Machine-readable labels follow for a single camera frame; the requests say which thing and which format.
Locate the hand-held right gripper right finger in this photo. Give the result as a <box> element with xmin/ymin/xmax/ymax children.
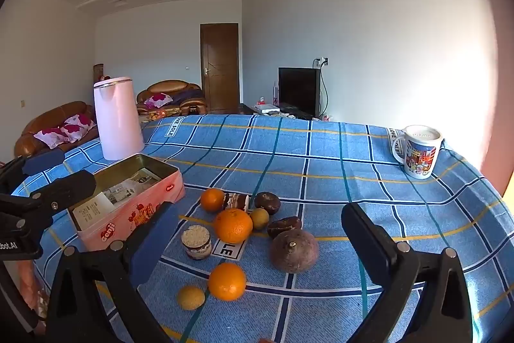
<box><xmin>341</xmin><ymin>202</ymin><xmax>474</xmax><ymax>343</ymax></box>

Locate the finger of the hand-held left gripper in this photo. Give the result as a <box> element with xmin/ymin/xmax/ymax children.
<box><xmin>0</xmin><ymin>148</ymin><xmax>66</xmax><ymax>192</ymax></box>
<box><xmin>0</xmin><ymin>170</ymin><xmax>98</xmax><ymax>238</ymax></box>

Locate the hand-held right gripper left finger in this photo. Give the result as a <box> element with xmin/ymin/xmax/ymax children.
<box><xmin>45</xmin><ymin>200</ymin><xmax>181</xmax><ymax>343</ymax></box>

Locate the small jar with white lid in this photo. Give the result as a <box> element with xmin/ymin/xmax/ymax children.
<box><xmin>181</xmin><ymin>225</ymin><xmax>212</xmax><ymax>260</ymax></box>

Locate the pink metal tin box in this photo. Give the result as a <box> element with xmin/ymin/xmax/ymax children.
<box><xmin>67</xmin><ymin>153</ymin><xmax>186</xmax><ymax>252</ymax></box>

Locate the medium orange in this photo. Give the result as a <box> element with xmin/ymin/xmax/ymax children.
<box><xmin>208</xmin><ymin>263</ymin><xmax>247</xmax><ymax>302</ymax></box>

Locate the yellow-green round fruit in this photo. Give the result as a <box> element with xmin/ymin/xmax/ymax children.
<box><xmin>249</xmin><ymin>207</ymin><xmax>270</xmax><ymax>230</ymax></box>
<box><xmin>177</xmin><ymin>285</ymin><xmax>206</xmax><ymax>311</ymax></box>

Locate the floral pink pillow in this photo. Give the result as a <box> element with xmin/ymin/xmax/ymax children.
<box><xmin>145</xmin><ymin>93</ymin><xmax>173</xmax><ymax>110</ymax></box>
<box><xmin>34</xmin><ymin>126</ymin><xmax>76</xmax><ymax>149</ymax></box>
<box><xmin>60</xmin><ymin>114</ymin><xmax>97</xmax><ymax>135</ymax></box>

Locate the printed paper leaflet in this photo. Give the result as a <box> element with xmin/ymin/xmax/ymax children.
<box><xmin>74</xmin><ymin>167</ymin><xmax>163</xmax><ymax>231</ymax></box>

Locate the brown leather sofa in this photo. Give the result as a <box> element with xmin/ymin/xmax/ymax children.
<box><xmin>14</xmin><ymin>101</ymin><xmax>97</xmax><ymax>159</ymax></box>

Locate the large brown round fruit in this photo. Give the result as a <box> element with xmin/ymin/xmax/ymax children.
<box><xmin>269</xmin><ymin>228</ymin><xmax>320</xmax><ymax>274</ymax></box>

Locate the small orange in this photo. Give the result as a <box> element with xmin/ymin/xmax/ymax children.
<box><xmin>200</xmin><ymin>188</ymin><xmax>226</xmax><ymax>212</ymax></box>

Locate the large orange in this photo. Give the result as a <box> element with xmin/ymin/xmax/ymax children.
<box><xmin>213</xmin><ymin>208</ymin><xmax>254</xmax><ymax>245</ymax></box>

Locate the wrinkled brown passion fruit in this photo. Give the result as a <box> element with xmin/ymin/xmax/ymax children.
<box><xmin>267</xmin><ymin>216</ymin><xmax>303</xmax><ymax>239</ymax></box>
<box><xmin>254</xmin><ymin>191</ymin><xmax>281</xmax><ymax>215</ymax></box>

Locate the blue plaid tablecloth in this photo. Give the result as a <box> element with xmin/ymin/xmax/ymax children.
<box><xmin>10</xmin><ymin>114</ymin><xmax>514</xmax><ymax>343</ymax></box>

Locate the pink electric kettle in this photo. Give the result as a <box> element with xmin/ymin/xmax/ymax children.
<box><xmin>93</xmin><ymin>77</ymin><xmax>145</xmax><ymax>161</ymax></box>

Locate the white cartoon print mug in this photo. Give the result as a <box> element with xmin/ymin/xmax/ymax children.
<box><xmin>391</xmin><ymin>125</ymin><xmax>444</xmax><ymax>180</ymax></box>

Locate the low dark television stand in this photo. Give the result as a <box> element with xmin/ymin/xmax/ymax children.
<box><xmin>241</xmin><ymin>102</ymin><xmax>319</xmax><ymax>121</ymax></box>

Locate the brown leather armchair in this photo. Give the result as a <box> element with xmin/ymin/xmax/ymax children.
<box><xmin>136</xmin><ymin>80</ymin><xmax>207</xmax><ymax>116</ymax></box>

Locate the dark purple blanket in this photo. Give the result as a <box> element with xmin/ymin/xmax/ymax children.
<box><xmin>171</xmin><ymin>88</ymin><xmax>203</xmax><ymax>106</ymax></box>

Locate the black television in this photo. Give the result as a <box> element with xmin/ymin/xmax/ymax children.
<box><xmin>278</xmin><ymin>67</ymin><xmax>322</xmax><ymax>119</ymax></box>

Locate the dark brown wooden door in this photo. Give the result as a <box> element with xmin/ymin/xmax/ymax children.
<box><xmin>200</xmin><ymin>23</ymin><xmax>241</xmax><ymax>114</ymax></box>

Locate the black power cable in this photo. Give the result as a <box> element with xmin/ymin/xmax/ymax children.
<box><xmin>319</xmin><ymin>66</ymin><xmax>331</xmax><ymax>119</ymax></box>

